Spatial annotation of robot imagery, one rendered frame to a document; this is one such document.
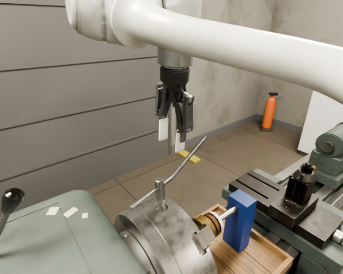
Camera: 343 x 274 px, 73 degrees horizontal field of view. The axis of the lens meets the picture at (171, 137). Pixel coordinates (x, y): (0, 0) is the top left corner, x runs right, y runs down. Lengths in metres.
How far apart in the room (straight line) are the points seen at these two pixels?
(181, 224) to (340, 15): 3.86
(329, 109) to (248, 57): 3.13
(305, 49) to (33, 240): 0.59
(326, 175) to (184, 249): 1.11
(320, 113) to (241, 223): 2.75
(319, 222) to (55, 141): 2.14
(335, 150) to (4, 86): 2.29
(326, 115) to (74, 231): 3.24
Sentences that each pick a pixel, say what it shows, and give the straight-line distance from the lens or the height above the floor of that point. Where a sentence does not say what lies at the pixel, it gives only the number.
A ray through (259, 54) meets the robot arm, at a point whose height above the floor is 1.62.
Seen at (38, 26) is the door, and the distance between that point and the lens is 2.27.
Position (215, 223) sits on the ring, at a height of 1.11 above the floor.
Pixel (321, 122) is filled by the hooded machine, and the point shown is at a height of 0.54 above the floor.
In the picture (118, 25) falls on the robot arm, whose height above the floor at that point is 1.66.
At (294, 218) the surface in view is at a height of 1.02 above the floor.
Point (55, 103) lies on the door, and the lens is 2.36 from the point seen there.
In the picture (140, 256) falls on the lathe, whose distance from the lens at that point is 0.60.
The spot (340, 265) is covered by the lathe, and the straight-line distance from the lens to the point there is 1.07.
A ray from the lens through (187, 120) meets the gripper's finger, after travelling 0.59.
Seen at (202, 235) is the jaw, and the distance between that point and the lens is 0.63.
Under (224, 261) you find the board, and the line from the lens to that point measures 0.98.
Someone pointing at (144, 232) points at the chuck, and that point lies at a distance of 0.57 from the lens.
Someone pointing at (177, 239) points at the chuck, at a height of 1.22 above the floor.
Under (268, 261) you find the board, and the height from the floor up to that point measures 0.88.
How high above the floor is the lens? 1.66
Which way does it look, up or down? 26 degrees down
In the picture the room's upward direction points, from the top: straight up
